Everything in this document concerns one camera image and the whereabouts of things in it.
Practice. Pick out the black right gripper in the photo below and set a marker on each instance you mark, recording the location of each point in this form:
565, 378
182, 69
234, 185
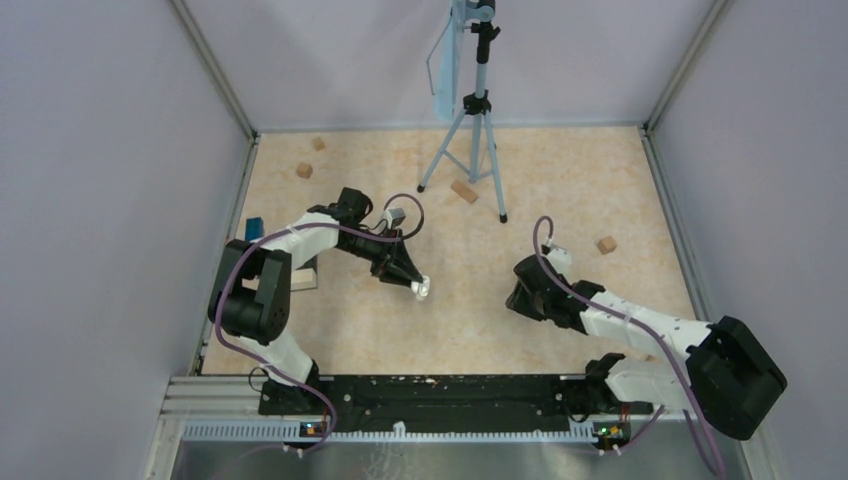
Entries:
517, 301

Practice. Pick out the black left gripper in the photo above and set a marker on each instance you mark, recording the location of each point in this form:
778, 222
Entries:
394, 263

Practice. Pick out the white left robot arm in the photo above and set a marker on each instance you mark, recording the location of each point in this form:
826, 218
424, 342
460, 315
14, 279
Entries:
249, 305

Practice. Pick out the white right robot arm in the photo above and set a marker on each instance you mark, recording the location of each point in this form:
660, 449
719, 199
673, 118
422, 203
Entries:
718, 371

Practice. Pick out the wooden cube block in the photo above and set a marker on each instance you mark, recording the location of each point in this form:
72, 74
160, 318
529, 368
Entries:
606, 245

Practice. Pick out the flat wooden block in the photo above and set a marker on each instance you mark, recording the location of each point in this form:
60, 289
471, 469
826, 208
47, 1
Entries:
464, 191

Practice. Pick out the light blue tripod stand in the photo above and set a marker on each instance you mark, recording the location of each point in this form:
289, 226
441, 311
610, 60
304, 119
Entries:
475, 18

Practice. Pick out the small wooden cube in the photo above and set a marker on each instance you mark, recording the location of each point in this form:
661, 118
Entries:
318, 143
304, 170

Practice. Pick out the far small wooden cube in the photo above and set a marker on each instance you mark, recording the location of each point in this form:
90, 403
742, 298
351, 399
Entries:
318, 143

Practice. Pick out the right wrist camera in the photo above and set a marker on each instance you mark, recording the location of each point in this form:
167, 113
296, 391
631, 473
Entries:
559, 259

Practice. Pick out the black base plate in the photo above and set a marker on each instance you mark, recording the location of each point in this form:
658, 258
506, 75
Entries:
490, 404

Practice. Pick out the aluminium frame rail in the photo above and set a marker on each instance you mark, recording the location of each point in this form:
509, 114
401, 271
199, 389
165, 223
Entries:
231, 403

